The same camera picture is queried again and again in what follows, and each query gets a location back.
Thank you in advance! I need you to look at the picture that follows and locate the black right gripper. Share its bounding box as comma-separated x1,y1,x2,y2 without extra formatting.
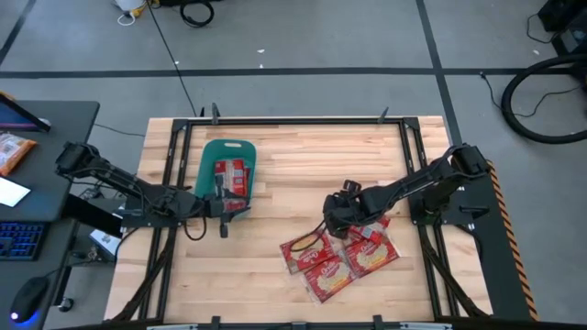
322,190,368,240

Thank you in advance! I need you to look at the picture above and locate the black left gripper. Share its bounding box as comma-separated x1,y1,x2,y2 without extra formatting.
204,174,251,219

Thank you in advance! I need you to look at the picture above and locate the teal plastic basket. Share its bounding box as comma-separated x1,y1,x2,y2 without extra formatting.
194,138,258,222

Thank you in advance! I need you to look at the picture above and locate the white box under desk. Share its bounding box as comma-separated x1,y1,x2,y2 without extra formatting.
89,228,121,261

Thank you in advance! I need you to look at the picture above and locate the black platform with hazard stripe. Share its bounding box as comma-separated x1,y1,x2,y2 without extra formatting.
406,158,540,322

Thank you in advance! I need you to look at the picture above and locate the black office desk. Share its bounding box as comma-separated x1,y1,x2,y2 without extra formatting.
0,100,101,330

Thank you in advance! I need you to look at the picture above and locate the backlit black keyboard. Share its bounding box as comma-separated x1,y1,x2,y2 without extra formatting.
0,222,47,261

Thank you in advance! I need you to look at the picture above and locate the white paper sheet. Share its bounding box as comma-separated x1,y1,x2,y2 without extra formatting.
0,176,32,208

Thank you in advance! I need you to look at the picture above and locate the black computer mouse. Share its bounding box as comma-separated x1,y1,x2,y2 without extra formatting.
9,276,50,325

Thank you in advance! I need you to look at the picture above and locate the orange snack bag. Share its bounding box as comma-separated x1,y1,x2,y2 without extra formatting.
0,132,38,178

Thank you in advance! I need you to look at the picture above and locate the computer monitor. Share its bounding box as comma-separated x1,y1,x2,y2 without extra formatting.
0,91,51,134

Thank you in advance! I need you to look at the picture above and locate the black equipment case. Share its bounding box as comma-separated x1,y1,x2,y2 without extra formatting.
536,0,587,56

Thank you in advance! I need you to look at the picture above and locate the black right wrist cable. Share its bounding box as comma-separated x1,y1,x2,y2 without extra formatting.
289,219,329,252

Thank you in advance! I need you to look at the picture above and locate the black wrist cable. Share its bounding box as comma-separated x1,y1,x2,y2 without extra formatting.
289,219,329,252
184,214,207,242

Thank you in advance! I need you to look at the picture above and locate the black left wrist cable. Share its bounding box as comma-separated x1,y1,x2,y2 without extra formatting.
184,214,207,242

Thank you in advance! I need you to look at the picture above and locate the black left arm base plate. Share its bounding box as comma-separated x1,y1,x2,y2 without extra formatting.
119,192,184,229

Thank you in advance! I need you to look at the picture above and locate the black metal table frame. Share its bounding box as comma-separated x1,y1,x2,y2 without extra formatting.
109,103,494,330

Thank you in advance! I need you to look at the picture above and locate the long thin black floor cable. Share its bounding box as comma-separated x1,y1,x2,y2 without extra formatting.
146,0,198,118

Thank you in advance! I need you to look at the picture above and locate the coiled black cable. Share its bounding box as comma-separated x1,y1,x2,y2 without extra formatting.
179,0,216,28

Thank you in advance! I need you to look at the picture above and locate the thick black hose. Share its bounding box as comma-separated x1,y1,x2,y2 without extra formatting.
501,53,587,145

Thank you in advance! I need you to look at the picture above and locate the white device with yellow cable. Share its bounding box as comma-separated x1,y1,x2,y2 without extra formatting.
114,0,148,27

